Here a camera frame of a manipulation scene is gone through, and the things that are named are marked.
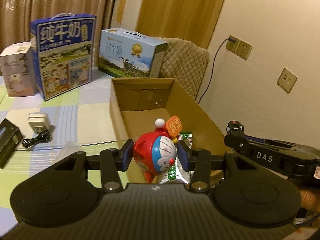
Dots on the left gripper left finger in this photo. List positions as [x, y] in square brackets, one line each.
[111, 162]

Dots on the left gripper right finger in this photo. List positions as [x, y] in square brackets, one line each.
[199, 161]

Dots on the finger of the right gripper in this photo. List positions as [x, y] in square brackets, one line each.
[236, 138]

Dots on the silver foil pouch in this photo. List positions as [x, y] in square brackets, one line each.
[176, 174]

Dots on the clear plastic cup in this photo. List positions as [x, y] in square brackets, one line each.
[69, 148]

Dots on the red Doraemon toy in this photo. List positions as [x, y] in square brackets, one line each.
[155, 152]

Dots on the white power adapter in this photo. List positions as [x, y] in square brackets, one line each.
[38, 122]

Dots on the black shaver box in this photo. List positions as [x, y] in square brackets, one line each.
[10, 138]

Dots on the person's right hand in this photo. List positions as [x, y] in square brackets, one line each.
[310, 199]

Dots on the open brown cardboard box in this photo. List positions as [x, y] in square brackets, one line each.
[135, 104]

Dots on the quilted beige chair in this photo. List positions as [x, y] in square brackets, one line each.
[185, 62]

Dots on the light blue milk gift box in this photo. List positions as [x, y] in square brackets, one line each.
[125, 53]

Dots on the tall blue milk carton box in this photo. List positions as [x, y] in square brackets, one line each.
[62, 50]

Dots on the white humidifier box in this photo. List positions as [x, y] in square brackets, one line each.
[18, 71]

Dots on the brown curtain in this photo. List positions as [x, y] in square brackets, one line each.
[16, 16]

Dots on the lower wall socket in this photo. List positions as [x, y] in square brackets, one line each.
[286, 80]

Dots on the wall switch plate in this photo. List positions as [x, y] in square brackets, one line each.
[243, 51]

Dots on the wall power socket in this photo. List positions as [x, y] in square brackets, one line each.
[232, 44]

